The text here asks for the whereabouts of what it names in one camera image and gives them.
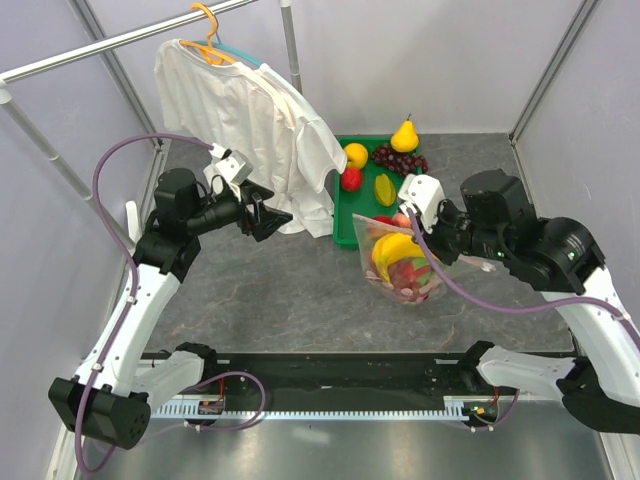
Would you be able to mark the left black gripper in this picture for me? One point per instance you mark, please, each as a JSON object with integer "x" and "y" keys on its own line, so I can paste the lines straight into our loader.
{"x": 265, "y": 220}

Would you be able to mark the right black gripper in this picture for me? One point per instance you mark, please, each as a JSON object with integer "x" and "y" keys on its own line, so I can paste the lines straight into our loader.
{"x": 433, "y": 238}

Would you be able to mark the pink dragon fruit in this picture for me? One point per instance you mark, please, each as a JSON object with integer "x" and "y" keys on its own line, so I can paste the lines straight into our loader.
{"x": 413, "y": 281}

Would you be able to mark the clear pink zip top bag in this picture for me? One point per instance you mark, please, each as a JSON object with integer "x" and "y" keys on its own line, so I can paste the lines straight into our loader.
{"x": 367, "y": 232}

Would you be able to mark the yellow banana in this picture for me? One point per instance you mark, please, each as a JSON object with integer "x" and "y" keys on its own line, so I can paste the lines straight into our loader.
{"x": 391, "y": 248}

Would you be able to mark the yellow star fruit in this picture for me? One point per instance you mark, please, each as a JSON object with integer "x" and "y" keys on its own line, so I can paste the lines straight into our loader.
{"x": 384, "y": 190}

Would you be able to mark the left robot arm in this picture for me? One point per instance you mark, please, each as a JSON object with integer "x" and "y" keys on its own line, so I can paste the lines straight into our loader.
{"x": 107, "y": 399}

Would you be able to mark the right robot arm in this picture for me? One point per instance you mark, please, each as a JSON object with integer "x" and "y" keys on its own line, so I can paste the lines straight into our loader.
{"x": 560, "y": 259}

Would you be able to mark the peach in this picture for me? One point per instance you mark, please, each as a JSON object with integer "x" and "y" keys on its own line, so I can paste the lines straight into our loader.
{"x": 402, "y": 221}

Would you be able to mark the dark purple grapes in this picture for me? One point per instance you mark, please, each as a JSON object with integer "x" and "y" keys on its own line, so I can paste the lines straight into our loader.
{"x": 403, "y": 164}

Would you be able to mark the green plastic crate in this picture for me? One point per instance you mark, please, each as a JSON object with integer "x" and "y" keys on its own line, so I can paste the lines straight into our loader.
{"x": 363, "y": 201}

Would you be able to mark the small red wrinkled fruit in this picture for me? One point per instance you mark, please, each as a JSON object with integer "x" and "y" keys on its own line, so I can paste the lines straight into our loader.
{"x": 351, "y": 179}

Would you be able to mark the yellow pear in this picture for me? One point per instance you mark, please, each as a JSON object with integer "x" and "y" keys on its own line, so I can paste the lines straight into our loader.
{"x": 405, "y": 139}

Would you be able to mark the white t-shirt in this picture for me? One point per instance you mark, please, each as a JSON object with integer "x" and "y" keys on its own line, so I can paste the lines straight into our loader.
{"x": 261, "y": 115}

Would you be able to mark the yellow lemon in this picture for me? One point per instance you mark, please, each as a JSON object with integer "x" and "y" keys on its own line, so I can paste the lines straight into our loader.
{"x": 357, "y": 155}

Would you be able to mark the orange clothes hanger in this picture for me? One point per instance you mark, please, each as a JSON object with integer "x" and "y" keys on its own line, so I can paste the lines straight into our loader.
{"x": 208, "y": 52}

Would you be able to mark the teal clothes hanger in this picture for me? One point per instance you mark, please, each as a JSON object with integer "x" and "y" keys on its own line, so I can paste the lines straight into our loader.
{"x": 237, "y": 54}

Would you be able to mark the silver clothes rack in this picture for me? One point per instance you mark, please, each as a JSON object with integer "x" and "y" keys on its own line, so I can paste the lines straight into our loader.
{"x": 81, "y": 112}

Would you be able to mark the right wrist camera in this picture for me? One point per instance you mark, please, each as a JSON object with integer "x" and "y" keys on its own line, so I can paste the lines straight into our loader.
{"x": 422, "y": 195}

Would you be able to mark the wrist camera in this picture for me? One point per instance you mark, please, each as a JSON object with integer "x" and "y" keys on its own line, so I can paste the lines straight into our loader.
{"x": 232, "y": 165}
{"x": 422, "y": 195}

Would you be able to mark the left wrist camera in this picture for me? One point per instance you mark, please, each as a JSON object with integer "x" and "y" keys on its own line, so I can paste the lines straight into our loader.
{"x": 232, "y": 165}

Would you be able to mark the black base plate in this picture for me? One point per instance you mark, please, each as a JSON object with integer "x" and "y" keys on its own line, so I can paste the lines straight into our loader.
{"x": 344, "y": 382}

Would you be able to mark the white cable duct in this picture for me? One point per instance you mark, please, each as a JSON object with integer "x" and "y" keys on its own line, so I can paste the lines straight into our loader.
{"x": 192, "y": 409}

